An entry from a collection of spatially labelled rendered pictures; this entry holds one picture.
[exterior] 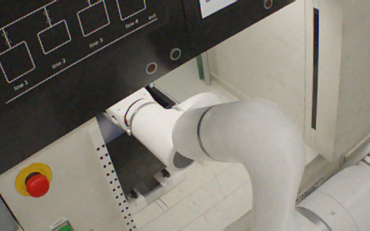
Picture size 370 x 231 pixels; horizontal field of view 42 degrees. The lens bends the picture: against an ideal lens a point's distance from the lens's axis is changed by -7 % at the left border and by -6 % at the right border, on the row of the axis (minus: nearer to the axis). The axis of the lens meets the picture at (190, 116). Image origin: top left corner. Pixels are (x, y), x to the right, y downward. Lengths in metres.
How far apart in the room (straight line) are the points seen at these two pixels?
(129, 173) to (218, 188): 0.26
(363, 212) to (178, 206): 0.75
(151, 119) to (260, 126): 0.40
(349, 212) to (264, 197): 0.11
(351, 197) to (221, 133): 0.20
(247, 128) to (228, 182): 0.72
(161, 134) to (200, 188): 0.42
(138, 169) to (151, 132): 0.28
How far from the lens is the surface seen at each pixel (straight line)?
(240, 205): 1.32
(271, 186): 0.63
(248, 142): 0.65
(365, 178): 0.68
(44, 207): 0.88
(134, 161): 1.23
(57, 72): 0.74
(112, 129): 1.34
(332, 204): 0.65
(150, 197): 1.34
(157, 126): 0.98
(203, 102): 0.91
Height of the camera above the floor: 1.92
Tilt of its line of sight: 43 degrees down
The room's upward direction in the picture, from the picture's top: 11 degrees counter-clockwise
